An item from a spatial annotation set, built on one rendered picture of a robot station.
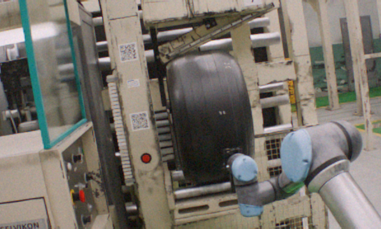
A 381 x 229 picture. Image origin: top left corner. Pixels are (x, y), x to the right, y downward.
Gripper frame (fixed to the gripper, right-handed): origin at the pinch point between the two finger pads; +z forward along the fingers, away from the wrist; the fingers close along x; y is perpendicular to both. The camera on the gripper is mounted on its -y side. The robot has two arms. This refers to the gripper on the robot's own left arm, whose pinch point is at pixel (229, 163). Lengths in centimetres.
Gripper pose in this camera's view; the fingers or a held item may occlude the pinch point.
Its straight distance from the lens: 161.0
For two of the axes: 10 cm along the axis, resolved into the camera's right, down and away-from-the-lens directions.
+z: -0.6, 0.1, 10.0
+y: -1.6, -9.9, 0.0
